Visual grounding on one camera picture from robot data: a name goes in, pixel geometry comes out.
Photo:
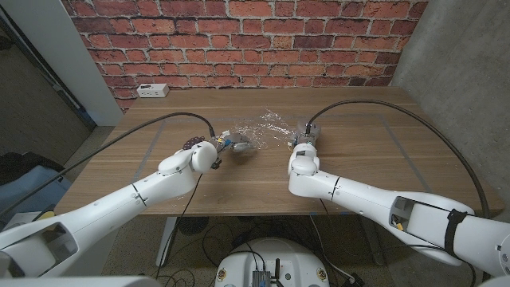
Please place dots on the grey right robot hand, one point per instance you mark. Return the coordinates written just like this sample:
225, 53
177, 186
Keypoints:
307, 133

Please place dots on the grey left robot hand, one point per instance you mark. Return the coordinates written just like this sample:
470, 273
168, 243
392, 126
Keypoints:
239, 142

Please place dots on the clear plastic wrap sheet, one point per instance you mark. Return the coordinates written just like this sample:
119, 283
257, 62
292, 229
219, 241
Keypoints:
267, 127

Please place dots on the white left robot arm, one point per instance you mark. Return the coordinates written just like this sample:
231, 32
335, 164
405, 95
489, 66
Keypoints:
119, 203

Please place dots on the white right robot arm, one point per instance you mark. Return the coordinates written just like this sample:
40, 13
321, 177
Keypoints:
358, 195

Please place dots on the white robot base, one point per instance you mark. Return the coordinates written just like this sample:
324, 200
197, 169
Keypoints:
275, 255

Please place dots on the dark perforated left wrist plate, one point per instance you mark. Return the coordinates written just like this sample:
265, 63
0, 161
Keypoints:
194, 142

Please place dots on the grey tape outline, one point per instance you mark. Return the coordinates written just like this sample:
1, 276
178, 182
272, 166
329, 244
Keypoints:
358, 116

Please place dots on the black round floor disc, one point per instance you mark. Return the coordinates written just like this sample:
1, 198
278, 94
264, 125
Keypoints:
193, 225

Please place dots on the white power strip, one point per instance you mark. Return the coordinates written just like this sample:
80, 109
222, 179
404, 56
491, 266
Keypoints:
153, 90

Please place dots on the red brick print backdrop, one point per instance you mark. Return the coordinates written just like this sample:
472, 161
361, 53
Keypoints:
239, 40

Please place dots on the white metal table leg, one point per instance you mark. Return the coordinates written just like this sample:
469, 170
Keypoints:
374, 247
165, 243

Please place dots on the black antenna stub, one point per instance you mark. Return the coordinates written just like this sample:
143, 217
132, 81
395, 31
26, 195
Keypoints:
277, 269

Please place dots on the grey electronics box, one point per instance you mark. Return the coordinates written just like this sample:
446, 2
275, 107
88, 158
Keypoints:
261, 278

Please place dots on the yellow black foot pedal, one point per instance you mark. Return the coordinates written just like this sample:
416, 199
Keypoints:
45, 215

